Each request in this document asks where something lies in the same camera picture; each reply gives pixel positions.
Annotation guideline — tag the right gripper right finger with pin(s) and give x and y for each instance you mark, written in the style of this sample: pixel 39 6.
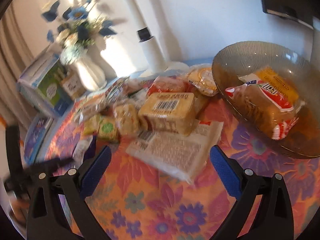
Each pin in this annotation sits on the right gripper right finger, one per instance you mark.
pixel 274 217

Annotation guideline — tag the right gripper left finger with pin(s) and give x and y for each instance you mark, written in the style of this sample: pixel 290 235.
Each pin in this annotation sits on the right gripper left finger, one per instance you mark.
pixel 46 218

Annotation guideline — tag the green yellow snack packet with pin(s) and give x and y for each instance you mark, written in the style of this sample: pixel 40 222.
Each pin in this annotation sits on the green yellow snack packet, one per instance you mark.
pixel 104 127

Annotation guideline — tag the large white noodle packet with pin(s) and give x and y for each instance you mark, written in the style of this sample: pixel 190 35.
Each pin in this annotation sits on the large white noodle packet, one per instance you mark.
pixel 174 154

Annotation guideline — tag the red white bread packet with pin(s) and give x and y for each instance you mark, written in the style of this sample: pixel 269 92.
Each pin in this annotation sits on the red white bread packet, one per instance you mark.
pixel 268 101

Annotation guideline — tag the puffed rice snack packet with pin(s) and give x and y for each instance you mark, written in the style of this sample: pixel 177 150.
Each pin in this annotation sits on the puffed rice snack packet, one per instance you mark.
pixel 127 121

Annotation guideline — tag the yellow barcode cake packet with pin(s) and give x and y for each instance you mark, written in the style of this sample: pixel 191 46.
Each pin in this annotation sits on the yellow barcode cake packet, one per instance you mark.
pixel 168 112

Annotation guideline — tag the round yellow pastry packet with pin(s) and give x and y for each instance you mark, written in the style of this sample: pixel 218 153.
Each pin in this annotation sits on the round yellow pastry packet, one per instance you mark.
pixel 201 77

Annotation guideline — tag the red snack packet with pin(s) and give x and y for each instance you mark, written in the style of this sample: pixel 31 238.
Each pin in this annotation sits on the red snack packet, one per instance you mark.
pixel 164 84

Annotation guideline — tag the purple blue packet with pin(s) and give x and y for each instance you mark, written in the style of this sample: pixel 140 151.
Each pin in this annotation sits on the purple blue packet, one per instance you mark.
pixel 35 136

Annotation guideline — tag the green blue tissue box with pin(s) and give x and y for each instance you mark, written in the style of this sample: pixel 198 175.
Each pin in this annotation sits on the green blue tissue box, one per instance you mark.
pixel 40 85

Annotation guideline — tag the small toothpick holder box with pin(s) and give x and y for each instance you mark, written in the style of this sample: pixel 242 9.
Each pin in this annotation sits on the small toothpick holder box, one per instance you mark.
pixel 73 86

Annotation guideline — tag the ribbed glass bowl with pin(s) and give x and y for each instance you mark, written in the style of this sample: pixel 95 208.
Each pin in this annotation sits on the ribbed glass bowl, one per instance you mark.
pixel 244 58

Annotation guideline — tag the white ribbed vase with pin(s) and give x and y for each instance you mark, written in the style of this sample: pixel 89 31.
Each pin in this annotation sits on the white ribbed vase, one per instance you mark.
pixel 91 75

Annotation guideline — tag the beige curtain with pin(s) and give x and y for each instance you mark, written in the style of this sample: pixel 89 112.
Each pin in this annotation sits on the beige curtain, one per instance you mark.
pixel 15 57

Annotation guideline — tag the blue white artificial flowers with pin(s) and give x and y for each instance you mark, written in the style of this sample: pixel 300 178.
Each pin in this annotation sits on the blue white artificial flowers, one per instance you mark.
pixel 76 31

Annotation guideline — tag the white floor lamp pole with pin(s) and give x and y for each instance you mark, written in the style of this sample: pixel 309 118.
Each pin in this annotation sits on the white floor lamp pole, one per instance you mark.
pixel 150 47

